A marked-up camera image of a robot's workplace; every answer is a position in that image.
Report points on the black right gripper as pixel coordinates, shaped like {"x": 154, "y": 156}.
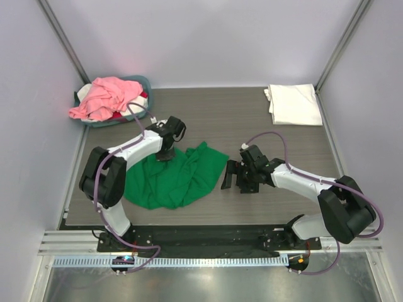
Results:
{"x": 238, "y": 176}

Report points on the aluminium front crossbar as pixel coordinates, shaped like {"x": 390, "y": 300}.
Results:
{"x": 88, "y": 242}

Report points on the folded white t-shirt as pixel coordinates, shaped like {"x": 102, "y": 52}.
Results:
{"x": 293, "y": 105}

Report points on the red t-shirt in basket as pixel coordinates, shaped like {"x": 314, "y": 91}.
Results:
{"x": 119, "y": 116}

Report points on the teal plastic laundry basket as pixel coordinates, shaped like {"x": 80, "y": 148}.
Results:
{"x": 146, "y": 86}

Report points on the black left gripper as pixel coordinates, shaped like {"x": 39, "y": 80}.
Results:
{"x": 165, "y": 156}

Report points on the green t-shirt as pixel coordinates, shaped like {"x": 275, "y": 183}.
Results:
{"x": 176, "y": 183}

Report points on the aluminium frame rail left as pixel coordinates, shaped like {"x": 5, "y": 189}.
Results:
{"x": 63, "y": 39}

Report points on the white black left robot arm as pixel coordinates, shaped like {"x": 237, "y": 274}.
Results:
{"x": 103, "y": 178}

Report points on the pink t-shirt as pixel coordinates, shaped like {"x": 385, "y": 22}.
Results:
{"x": 107, "y": 95}

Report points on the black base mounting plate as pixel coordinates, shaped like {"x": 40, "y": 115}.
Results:
{"x": 191, "y": 232}

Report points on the cream t-shirt in basket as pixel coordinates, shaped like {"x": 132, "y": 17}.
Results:
{"x": 82, "y": 93}

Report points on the white t-shirt in basket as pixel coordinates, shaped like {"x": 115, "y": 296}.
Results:
{"x": 136, "y": 106}

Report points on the slotted white cable duct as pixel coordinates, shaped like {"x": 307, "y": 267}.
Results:
{"x": 122, "y": 261}

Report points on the aluminium frame post right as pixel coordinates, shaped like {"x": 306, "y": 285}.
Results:
{"x": 353, "y": 24}

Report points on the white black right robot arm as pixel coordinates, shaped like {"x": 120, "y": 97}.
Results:
{"x": 345, "y": 212}

